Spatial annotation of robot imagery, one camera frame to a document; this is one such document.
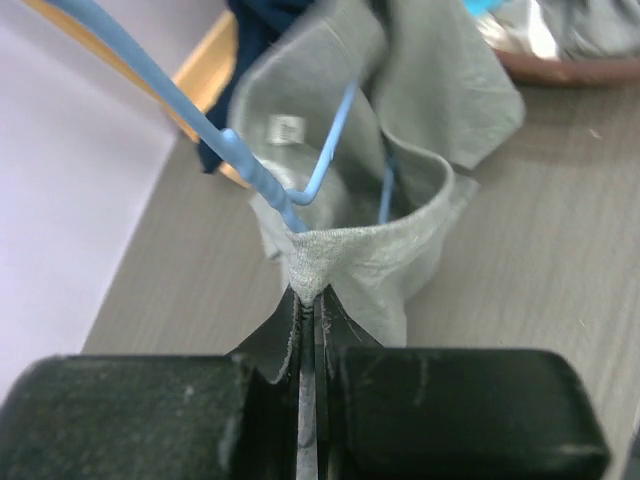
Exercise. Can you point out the navy blue hanging shirt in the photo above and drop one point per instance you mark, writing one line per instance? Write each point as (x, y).
(260, 23)

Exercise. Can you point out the grey garment in pile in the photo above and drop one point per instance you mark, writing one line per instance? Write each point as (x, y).
(564, 30)

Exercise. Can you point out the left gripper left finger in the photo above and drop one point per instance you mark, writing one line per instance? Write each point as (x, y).
(231, 416)

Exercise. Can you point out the wooden clothes rack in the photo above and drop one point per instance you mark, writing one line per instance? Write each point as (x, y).
(186, 96)

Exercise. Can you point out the turquoise shirt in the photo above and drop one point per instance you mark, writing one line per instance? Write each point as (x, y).
(481, 7)

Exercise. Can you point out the light blue wire hanger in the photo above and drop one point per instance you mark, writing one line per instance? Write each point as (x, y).
(226, 143)

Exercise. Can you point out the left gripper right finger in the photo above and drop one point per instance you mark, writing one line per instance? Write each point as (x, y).
(447, 413)

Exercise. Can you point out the grey t shirt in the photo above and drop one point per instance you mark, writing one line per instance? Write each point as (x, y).
(372, 113)

